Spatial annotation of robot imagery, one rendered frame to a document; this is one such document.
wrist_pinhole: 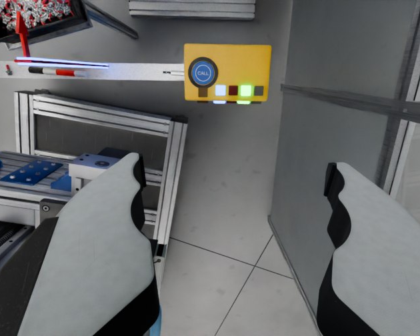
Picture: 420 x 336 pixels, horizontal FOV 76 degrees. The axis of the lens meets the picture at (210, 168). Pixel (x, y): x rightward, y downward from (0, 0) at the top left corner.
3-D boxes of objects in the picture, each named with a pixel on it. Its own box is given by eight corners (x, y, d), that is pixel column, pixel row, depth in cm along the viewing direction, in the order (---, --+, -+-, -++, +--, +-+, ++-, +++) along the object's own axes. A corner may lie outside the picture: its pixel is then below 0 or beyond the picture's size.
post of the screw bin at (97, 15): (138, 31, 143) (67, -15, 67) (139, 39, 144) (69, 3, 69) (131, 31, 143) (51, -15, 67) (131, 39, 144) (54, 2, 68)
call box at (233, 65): (261, 49, 58) (273, 45, 48) (257, 97, 62) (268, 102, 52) (187, 48, 58) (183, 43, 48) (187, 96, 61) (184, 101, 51)
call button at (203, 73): (213, 61, 50) (214, 61, 48) (213, 84, 51) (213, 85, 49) (192, 61, 50) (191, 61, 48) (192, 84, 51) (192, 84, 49)
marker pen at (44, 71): (85, 71, 67) (27, 66, 67) (85, 77, 68) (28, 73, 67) (87, 71, 69) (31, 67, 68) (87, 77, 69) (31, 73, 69)
